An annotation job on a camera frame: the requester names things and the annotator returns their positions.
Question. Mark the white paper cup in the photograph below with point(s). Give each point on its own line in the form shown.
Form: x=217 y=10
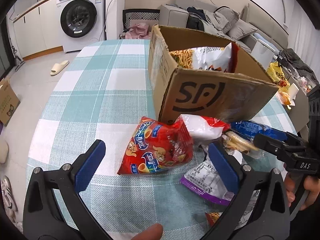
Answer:
x=292 y=91

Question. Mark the white front-load washing machine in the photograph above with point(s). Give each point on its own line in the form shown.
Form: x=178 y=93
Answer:
x=82 y=23

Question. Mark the beige slipper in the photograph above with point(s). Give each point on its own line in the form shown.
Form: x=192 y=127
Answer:
x=58 y=67

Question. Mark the white kitchen cabinets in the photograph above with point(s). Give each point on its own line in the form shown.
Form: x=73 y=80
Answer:
x=38 y=30

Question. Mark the white red noodle snack bag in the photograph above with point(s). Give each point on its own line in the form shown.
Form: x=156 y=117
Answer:
x=221 y=59

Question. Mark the small cardboard box on floor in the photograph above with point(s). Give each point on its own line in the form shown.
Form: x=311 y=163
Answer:
x=8 y=102

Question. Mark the purple white snack bag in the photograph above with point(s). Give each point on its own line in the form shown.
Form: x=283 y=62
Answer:
x=205 y=181

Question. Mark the white grey printed snack bag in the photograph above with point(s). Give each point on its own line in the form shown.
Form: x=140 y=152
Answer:
x=214 y=216

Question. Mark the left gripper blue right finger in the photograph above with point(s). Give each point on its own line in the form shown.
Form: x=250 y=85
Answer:
x=237 y=181

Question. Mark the teal checked tablecloth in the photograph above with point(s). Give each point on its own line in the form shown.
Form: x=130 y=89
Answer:
x=102 y=95

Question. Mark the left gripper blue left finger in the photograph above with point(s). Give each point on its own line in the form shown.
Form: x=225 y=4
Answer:
x=77 y=180

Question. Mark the black patterned chair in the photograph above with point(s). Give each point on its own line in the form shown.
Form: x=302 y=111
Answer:
x=132 y=17

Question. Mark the red orange chip bag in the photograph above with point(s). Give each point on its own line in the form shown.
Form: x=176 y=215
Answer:
x=156 y=147

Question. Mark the yellow plastic bag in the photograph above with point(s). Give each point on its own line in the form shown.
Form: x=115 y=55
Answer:
x=275 y=71

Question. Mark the grey fabric sofa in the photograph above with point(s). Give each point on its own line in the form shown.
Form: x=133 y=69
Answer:
x=268 y=29

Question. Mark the grey sofa cushion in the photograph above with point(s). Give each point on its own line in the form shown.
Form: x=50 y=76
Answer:
x=241 y=30

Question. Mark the person's left hand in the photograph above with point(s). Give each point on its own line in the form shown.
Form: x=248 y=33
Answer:
x=153 y=232

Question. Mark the pink cloth pile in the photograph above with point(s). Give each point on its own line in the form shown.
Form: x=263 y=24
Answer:
x=141 y=31

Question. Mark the white red balloon gum bag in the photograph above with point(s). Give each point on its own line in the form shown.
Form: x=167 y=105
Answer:
x=204 y=129

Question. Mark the clear wafer biscuit pack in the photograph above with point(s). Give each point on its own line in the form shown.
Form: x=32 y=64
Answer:
x=233 y=141

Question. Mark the blue cookie packet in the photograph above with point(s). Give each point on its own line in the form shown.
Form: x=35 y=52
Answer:
x=250 y=129

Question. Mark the pile of clothes on sofa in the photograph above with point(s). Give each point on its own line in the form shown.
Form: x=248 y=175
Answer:
x=213 y=23

